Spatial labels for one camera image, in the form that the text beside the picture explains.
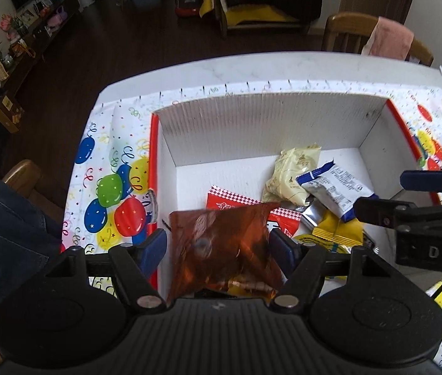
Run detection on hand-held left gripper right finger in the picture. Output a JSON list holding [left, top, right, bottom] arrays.
[[269, 227, 393, 316]]

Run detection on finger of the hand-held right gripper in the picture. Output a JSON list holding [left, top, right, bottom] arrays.
[[353, 196, 442, 230], [399, 162, 442, 195]]

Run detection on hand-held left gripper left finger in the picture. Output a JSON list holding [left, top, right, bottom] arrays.
[[47, 227, 169, 316]]

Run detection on yellow cartoon candy packet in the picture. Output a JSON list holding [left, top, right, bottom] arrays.
[[293, 233, 356, 280]]

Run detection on yellow snack packet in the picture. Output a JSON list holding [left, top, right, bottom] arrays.
[[312, 209, 364, 248]]

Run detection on silver foil packet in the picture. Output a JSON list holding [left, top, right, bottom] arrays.
[[299, 199, 327, 227]]

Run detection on white and blue snack packet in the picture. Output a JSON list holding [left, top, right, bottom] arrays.
[[296, 161, 380, 223]]

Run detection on brown foil snack bag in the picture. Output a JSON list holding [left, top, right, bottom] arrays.
[[165, 202, 286, 306]]

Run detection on red snack packet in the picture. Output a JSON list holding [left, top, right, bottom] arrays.
[[205, 185, 303, 239]]

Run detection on cream snack packet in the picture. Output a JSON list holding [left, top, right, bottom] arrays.
[[262, 143, 322, 206]]

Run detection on white cardboard box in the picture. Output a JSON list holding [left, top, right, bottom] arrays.
[[148, 93, 442, 301]]

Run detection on balloon print tablecloth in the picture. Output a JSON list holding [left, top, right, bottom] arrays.
[[61, 80, 442, 375]]

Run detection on pink towel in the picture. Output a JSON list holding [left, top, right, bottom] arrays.
[[362, 16, 415, 61]]

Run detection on wooden chair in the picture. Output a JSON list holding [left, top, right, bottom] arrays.
[[321, 12, 434, 67], [0, 159, 69, 372]]

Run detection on blue jeans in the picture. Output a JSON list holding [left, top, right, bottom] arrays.
[[0, 180, 63, 321]]

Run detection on small cardboard box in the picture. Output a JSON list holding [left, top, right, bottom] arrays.
[[0, 94, 26, 133]]

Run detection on wooden bench with yellow cushion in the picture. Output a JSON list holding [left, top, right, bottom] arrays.
[[211, 0, 311, 40]]

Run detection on dark television stand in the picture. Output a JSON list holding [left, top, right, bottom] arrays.
[[0, 0, 84, 98]]

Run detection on red toy car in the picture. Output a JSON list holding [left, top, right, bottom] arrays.
[[175, 0, 202, 18]]

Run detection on purple toy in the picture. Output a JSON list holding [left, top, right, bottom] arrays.
[[47, 6, 69, 28]]

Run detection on pink flowers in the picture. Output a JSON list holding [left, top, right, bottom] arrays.
[[0, 13, 19, 40]]

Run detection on black cable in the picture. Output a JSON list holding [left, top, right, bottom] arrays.
[[426, 274, 442, 301]]

